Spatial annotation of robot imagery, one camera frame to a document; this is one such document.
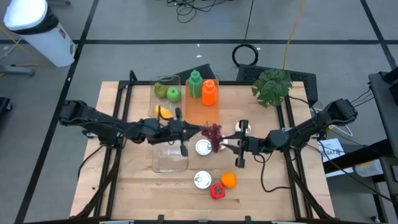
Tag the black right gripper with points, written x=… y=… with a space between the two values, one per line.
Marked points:
x=255 y=145

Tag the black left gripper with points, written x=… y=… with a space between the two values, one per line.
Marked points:
x=158 y=132

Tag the dark red toy grapes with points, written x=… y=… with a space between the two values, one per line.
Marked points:
x=213 y=135

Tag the yellow banana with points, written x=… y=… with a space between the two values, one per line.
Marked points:
x=163 y=113

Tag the toy orange fruit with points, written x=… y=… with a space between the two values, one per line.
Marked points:
x=229 y=180

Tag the green toy apple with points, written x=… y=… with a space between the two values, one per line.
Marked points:
x=173 y=95

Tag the orange plastic bottle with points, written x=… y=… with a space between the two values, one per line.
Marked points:
x=209 y=93

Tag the green plastic bottle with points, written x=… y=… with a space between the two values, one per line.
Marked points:
x=195 y=84

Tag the green label tuna can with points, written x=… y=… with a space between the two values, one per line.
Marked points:
x=202 y=180

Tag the green toy pear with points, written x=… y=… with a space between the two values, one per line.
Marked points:
x=160 y=90

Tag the red toy bell pepper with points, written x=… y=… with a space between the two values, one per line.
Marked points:
x=217 y=191

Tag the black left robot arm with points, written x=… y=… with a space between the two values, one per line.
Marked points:
x=99 y=121

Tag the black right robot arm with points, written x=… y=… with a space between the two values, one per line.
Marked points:
x=311 y=130

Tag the orange translucent plastic bin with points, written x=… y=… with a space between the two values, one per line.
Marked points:
x=202 y=115

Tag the clear plastic bin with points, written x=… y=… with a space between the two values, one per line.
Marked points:
x=169 y=161
x=155 y=105

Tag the black flat panel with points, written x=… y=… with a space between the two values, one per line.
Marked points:
x=186 y=74

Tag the green potted plant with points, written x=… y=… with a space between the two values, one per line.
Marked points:
x=272 y=87

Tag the black perforated panel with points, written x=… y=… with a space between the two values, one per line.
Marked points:
x=303 y=84

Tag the white printed paper sheet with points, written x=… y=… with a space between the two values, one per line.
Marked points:
x=334 y=152

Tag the white plastic container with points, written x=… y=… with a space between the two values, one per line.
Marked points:
x=368 y=168

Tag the black equipment cart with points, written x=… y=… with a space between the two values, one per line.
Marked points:
x=384 y=102

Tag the white trash bin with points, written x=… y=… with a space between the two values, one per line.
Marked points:
x=40 y=34

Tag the grey stand base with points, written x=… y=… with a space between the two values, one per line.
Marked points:
x=17 y=71

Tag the black floor caster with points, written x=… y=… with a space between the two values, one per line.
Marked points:
x=3 y=104

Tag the black metal table frame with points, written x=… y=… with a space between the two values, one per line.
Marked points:
x=122 y=84

